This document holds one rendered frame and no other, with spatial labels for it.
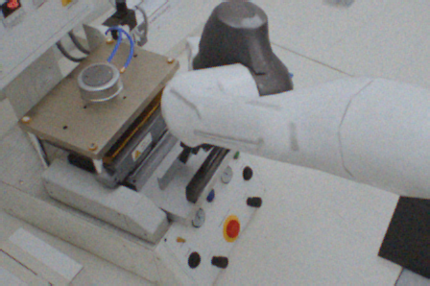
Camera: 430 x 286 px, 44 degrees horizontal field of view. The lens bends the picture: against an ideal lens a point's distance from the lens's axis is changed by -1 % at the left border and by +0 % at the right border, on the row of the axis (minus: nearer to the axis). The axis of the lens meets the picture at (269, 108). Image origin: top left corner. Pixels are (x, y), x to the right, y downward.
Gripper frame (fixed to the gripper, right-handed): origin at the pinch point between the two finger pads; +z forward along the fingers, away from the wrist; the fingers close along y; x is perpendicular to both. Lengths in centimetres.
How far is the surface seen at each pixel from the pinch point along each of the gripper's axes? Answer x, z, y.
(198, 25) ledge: 60, 34, -26
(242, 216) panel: 4.3, 20.1, 16.1
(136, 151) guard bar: -5.8, 1.3, -7.9
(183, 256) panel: -13.3, 13.9, 9.9
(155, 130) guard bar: 0.5, 1.7, -7.9
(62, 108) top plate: -7.5, -0.6, -23.3
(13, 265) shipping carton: -28.7, 26.3, -18.1
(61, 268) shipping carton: -25.1, 23.1, -9.5
